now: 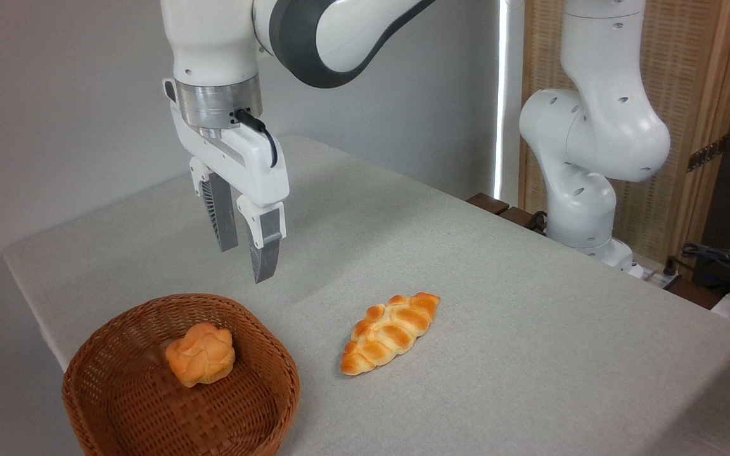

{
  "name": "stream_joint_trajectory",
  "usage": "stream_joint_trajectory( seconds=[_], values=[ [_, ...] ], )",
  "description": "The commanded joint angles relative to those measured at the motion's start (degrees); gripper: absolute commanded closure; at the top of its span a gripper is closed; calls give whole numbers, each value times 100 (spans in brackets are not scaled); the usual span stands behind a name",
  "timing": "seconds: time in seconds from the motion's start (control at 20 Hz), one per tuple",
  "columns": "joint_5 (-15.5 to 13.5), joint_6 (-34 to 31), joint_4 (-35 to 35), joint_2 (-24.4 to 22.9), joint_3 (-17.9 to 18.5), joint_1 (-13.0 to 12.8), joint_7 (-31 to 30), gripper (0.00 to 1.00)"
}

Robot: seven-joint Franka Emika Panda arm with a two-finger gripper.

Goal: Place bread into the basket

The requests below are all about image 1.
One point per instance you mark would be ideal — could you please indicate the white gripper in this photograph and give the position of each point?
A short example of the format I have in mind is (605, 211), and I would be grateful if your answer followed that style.
(257, 164)

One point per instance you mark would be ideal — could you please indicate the braided bread loaf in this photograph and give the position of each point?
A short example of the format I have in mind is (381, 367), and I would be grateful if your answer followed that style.
(390, 332)

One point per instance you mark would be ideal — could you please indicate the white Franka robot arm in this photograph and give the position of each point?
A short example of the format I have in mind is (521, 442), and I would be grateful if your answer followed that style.
(593, 126)

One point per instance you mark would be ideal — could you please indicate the round bread roll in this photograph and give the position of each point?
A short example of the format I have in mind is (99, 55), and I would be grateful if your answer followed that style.
(200, 354)

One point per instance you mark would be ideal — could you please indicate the brown wicker basket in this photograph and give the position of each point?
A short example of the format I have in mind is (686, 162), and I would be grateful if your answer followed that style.
(124, 392)

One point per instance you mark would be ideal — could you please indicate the dark wooden board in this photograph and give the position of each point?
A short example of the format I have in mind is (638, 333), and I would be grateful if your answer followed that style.
(488, 202)

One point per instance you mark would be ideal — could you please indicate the grey tablecloth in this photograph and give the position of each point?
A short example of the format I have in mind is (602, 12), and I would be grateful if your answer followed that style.
(530, 354)

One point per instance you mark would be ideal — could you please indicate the white power strip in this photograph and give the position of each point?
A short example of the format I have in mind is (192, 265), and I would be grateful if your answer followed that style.
(653, 275)

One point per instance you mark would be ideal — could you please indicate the wood and rattan folding screen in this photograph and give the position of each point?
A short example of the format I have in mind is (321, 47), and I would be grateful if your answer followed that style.
(688, 63)

